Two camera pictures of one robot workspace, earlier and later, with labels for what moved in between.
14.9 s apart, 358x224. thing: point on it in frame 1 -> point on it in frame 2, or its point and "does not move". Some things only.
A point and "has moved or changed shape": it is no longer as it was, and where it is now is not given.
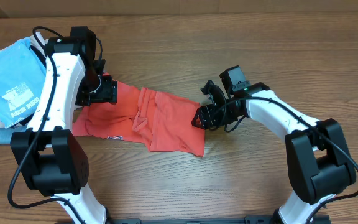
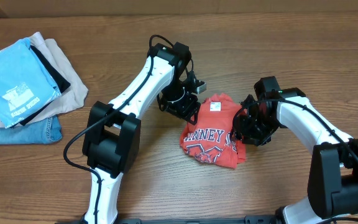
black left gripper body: (96, 89) -> (178, 100)
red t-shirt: (164, 121) has moved or changed shape
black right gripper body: (226, 116) -> (258, 129)
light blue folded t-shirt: (14, 81) does not move
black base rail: (248, 220) does not move
